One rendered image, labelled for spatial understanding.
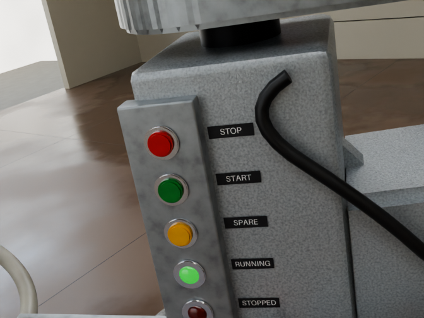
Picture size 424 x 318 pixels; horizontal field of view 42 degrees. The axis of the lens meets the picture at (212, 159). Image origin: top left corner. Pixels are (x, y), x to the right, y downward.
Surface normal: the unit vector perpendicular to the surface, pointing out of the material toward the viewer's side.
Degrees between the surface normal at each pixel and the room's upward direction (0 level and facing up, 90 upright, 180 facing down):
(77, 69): 90
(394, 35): 90
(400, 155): 4
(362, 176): 4
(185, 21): 90
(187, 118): 90
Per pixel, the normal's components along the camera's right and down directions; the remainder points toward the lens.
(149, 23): -0.61, 0.38
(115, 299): -0.17, -0.92
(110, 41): 0.78, 0.10
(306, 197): -0.20, 0.39
